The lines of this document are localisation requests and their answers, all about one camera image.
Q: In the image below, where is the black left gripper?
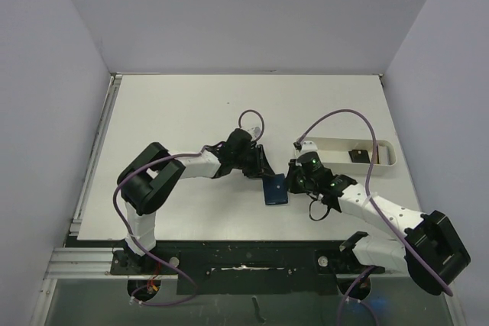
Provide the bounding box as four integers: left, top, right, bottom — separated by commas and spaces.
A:
232, 144, 274, 178

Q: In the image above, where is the blue leather card holder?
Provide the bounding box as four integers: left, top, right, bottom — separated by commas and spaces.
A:
262, 173, 288, 206

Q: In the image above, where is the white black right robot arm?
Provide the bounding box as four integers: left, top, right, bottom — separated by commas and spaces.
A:
286, 151, 471, 295

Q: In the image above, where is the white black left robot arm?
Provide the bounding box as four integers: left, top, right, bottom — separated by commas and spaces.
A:
116, 127, 274, 273

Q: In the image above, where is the white plastic card tray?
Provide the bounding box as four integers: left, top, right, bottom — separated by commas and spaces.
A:
295, 137, 397, 176

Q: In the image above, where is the black card in tray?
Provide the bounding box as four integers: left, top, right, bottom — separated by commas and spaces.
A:
348, 150, 371, 164

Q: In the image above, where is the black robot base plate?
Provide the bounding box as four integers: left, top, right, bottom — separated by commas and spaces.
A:
110, 240, 366, 295

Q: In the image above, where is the aluminium frame rail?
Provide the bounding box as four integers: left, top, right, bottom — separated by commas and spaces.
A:
44, 247, 112, 279

